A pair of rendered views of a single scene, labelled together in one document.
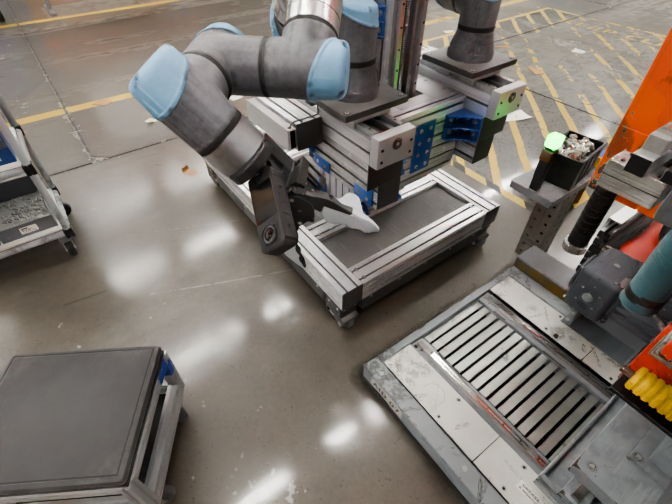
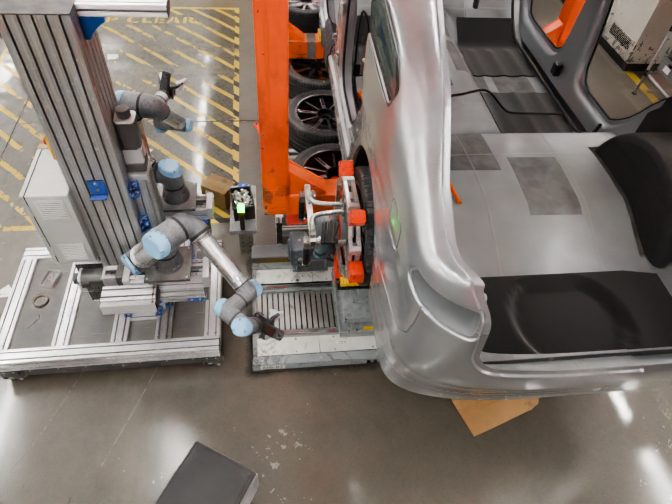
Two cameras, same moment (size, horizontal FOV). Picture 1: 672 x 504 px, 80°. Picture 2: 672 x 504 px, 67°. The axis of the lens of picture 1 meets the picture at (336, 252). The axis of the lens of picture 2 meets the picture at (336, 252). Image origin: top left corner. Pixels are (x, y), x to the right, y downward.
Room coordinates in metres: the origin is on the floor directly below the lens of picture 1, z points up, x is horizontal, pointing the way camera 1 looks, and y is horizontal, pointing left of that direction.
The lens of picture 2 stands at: (-0.29, 1.04, 2.90)
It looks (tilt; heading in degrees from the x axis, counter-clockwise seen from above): 50 degrees down; 294
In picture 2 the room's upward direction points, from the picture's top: 6 degrees clockwise
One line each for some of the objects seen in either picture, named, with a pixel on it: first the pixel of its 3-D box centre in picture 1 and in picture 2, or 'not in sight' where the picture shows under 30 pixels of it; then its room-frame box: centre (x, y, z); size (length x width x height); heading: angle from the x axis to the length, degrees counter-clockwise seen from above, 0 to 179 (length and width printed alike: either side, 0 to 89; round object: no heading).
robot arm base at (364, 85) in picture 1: (353, 73); (166, 256); (1.13, -0.05, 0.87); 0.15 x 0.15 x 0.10
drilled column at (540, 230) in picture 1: (547, 217); (245, 228); (1.30, -0.89, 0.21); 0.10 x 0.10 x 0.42; 36
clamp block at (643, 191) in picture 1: (637, 178); (312, 242); (0.54, -0.48, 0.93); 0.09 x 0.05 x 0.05; 36
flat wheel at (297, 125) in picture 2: not in sight; (325, 123); (1.34, -2.06, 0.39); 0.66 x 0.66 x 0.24
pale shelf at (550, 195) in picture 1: (564, 174); (243, 208); (1.29, -0.87, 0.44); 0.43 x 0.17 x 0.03; 126
